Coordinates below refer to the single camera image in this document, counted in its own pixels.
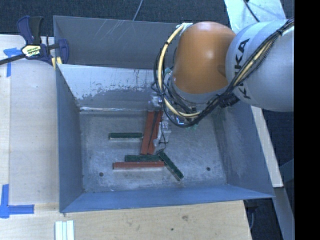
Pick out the black cylinder on white bracket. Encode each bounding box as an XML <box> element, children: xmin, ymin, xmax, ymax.
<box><xmin>219</xmin><ymin>93</ymin><xmax>240</xmax><ymax>109</ymax></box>

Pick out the dark green flat block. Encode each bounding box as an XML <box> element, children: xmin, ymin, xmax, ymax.
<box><xmin>157</xmin><ymin>150</ymin><xmax>185</xmax><ymax>182</ymax></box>
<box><xmin>124</xmin><ymin>154</ymin><xmax>163</xmax><ymax>163</ymax></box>
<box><xmin>108</xmin><ymin>132</ymin><xmax>144</xmax><ymax>141</ymax></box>

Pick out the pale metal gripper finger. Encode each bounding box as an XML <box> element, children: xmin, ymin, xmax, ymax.
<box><xmin>153</xmin><ymin>120</ymin><xmax>172</xmax><ymax>147</ymax></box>
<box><xmin>149</xmin><ymin>93</ymin><xmax>162</xmax><ymax>109</ymax></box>

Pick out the red-brown flat block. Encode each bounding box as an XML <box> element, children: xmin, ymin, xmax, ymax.
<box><xmin>112</xmin><ymin>161</ymin><xmax>166</xmax><ymax>171</ymax></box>
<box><xmin>139</xmin><ymin>110</ymin><xmax>156</xmax><ymax>156</ymax></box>
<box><xmin>146</xmin><ymin>110</ymin><xmax>164</xmax><ymax>156</ymax></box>

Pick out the grey metal bin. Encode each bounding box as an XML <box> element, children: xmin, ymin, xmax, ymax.
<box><xmin>52</xmin><ymin>15</ymin><xmax>276</xmax><ymax>214</ymax></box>

